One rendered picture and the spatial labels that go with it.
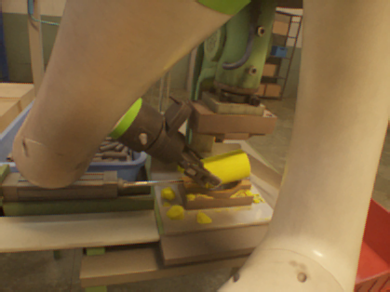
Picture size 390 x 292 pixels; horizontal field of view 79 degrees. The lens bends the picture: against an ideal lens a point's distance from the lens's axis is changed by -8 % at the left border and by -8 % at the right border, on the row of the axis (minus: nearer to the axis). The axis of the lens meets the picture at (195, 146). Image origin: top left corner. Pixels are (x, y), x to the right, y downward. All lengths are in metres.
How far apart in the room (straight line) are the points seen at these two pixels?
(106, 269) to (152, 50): 0.43
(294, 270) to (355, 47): 0.22
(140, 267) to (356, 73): 0.46
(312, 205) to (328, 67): 0.14
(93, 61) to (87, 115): 0.06
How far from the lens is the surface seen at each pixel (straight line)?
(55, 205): 0.57
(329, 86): 0.27
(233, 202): 0.61
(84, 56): 0.20
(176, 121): 0.48
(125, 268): 0.53
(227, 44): 0.49
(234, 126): 0.50
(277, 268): 0.29
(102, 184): 0.54
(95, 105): 0.23
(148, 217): 0.56
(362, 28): 0.26
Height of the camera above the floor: 1.37
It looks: 25 degrees down
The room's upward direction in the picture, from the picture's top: 9 degrees clockwise
